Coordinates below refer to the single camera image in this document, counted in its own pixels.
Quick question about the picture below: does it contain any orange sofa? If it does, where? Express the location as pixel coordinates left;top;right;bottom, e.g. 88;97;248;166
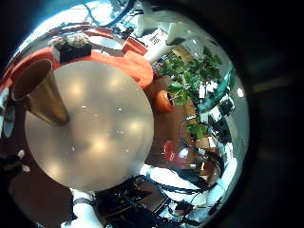
0;47;155;90

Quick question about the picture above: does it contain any gold metal vase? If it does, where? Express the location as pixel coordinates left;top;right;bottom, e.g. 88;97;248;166
11;58;70;127

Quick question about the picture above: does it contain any green leafy potted plant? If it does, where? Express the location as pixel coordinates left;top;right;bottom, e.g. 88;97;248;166
157;46;223;141

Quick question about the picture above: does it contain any orange plant pot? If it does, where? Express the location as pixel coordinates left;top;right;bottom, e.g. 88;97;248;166
154;89;176;114

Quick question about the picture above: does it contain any black cable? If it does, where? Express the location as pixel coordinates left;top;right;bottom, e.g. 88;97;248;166
84;0;138;29

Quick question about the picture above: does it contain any black planter with flowers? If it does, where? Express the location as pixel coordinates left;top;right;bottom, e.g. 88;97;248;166
51;32;93;65

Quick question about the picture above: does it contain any white printed box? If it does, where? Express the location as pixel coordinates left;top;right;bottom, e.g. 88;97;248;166
132;12;203;65

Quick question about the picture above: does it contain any orange-red cushion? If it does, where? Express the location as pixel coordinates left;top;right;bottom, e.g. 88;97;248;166
122;36;149;57

